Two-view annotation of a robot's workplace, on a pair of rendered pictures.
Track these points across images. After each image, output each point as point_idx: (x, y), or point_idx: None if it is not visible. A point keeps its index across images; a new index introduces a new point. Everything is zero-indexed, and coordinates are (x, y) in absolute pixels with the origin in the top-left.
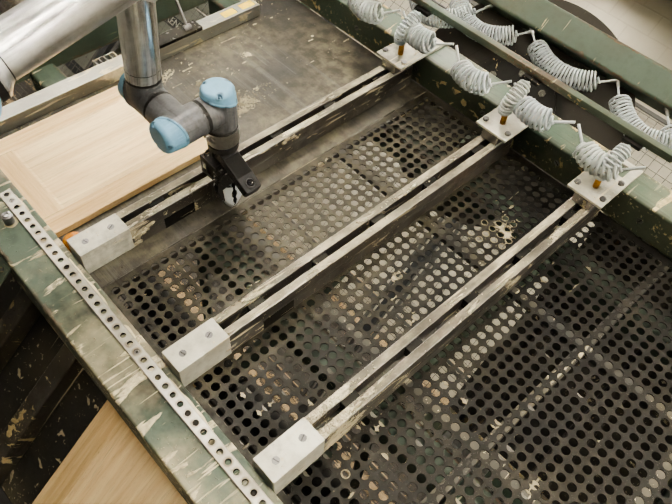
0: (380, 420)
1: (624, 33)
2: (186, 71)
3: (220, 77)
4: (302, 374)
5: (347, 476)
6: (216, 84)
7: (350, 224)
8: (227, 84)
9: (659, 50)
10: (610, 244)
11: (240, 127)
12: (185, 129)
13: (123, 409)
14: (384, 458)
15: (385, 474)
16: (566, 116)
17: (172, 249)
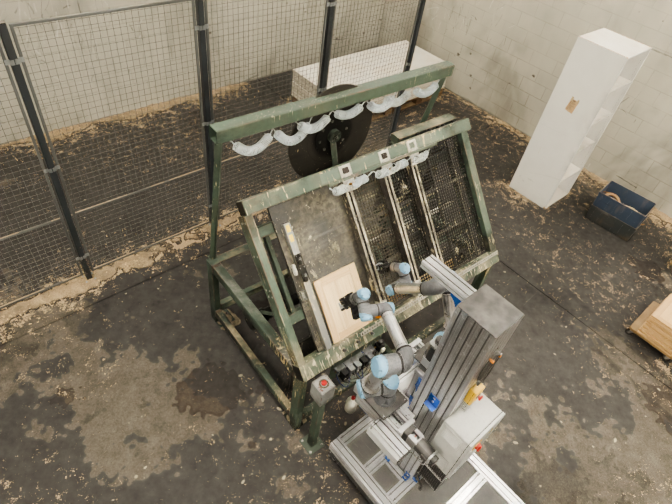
0: None
1: None
2: (313, 264)
3: (404, 266)
4: (169, 211)
5: (255, 216)
6: (406, 268)
7: (401, 235)
8: (407, 265)
9: None
10: None
11: (345, 252)
12: (411, 280)
13: (424, 307)
14: (227, 189)
15: (242, 195)
16: (352, 118)
17: (383, 287)
